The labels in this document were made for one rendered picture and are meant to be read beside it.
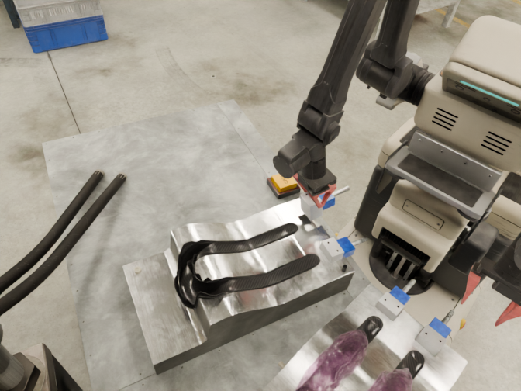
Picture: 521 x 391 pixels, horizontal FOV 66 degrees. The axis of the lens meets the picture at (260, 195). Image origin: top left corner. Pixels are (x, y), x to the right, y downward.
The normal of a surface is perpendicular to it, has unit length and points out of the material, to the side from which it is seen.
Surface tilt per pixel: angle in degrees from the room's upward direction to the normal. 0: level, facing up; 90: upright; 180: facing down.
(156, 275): 0
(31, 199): 0
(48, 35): 91
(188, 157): 0
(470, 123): 98
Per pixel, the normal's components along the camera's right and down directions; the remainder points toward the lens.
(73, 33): 0.51, 0.67
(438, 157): -0.66, 0.52
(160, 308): 0.06, -0.67
